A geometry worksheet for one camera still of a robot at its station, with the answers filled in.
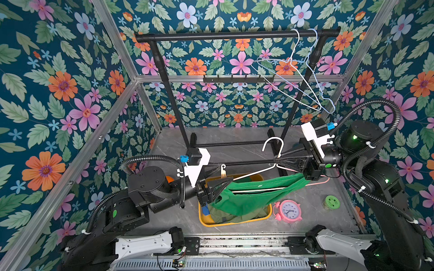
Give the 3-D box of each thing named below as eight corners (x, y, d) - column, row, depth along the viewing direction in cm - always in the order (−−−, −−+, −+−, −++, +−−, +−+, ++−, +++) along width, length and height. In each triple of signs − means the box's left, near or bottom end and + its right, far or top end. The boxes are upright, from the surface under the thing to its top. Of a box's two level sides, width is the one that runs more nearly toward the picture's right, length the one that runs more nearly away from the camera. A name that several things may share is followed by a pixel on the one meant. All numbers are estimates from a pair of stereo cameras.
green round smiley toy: (324, 210, 85) (328, 207, 82) (320, 198, 89) (324, 195, 85) (337, 210, 85) (342, 207, 82) (332, 198, 89) (336, 195, 85)
